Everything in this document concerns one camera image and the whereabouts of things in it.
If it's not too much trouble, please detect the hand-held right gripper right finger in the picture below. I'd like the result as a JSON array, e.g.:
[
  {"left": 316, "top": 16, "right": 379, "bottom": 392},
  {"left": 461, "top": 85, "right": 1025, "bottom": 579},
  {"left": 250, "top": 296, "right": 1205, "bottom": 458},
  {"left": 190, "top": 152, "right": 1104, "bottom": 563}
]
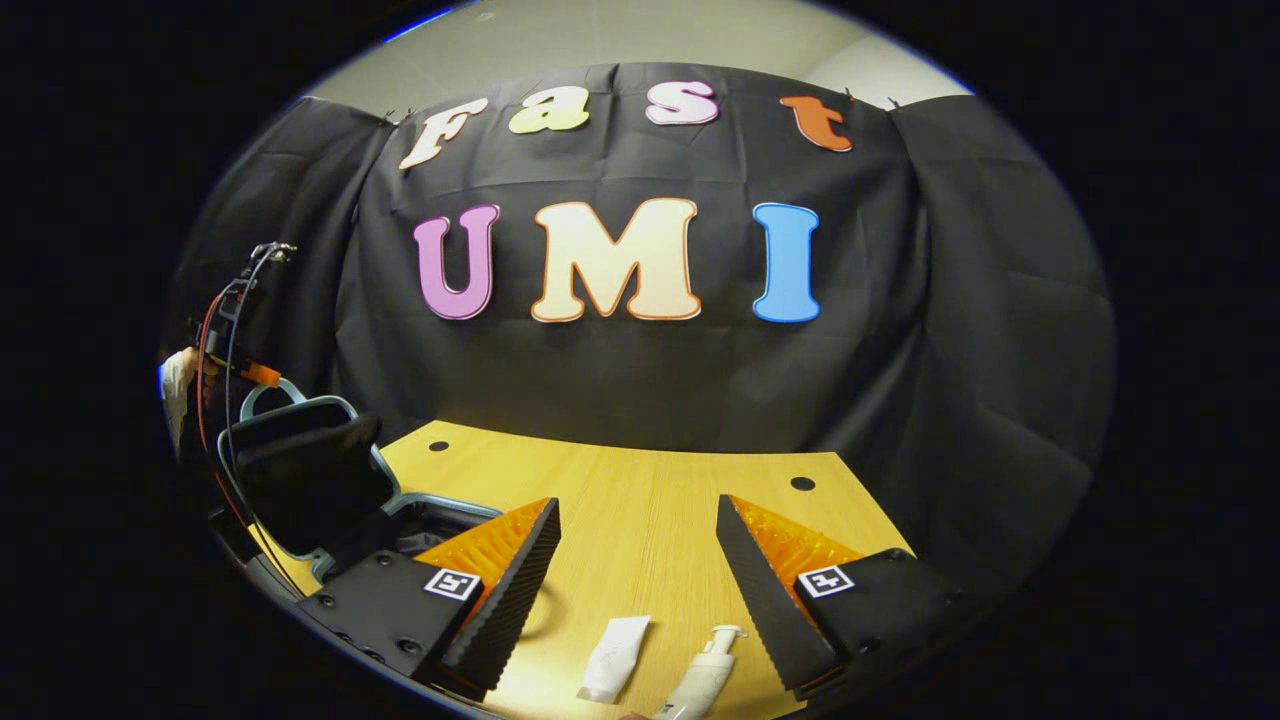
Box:
[{"left": 715, "top": 494, "right": 976, "bottom": 701}]

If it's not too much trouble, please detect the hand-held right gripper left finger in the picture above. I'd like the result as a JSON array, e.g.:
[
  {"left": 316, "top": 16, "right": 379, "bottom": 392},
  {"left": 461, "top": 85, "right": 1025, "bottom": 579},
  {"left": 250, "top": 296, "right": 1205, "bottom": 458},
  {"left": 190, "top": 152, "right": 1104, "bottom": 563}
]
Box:
[{"left": 295, "top": 497, "right": 563, "bottom": 701}]

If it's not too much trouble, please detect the white pump bottle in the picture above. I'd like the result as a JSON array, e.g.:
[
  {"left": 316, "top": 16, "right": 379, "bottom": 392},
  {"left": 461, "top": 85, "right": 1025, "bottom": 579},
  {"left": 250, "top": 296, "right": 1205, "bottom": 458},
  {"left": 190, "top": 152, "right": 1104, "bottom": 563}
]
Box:
[{"left": 655, "top": 625, "right": 749, "bottom": 720}]

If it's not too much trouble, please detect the white skin care tube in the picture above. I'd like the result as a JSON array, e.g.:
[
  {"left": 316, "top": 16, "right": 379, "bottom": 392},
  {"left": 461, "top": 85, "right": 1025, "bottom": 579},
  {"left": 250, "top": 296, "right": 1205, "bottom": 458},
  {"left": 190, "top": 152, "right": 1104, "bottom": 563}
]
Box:
[{"left": 577, "top": 615, "right": 652, "bottom": 704}]

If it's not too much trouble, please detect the black cable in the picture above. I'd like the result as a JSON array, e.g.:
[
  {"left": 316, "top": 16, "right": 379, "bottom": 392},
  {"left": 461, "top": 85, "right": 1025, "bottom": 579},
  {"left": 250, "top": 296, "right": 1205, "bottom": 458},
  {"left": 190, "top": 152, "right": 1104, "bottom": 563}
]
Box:
[{"left": 221, "top": 244, "right": 303, "bottom": 593}]

